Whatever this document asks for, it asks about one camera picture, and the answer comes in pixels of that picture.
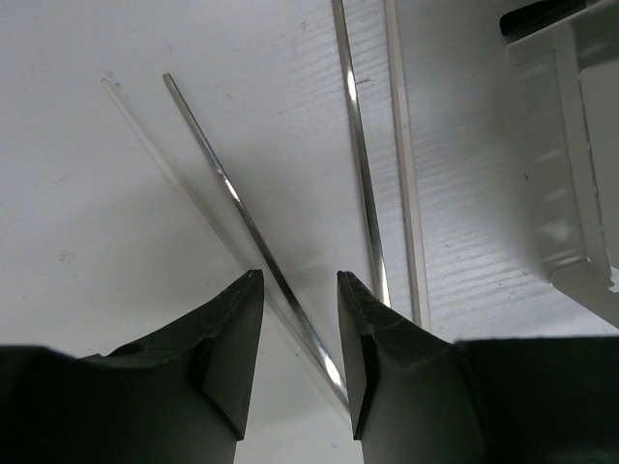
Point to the white front utensil holder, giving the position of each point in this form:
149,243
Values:
583,49

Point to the black rear utensil holder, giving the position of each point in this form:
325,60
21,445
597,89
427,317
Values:
540,14

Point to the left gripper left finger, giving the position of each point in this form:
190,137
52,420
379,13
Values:
180,394

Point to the white plastic chopstick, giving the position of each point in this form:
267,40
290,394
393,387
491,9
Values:
274,297
413,230

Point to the silver metal chopstick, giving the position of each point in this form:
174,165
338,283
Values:
359,145
324,358

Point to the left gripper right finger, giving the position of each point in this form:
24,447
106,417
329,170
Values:
416,398

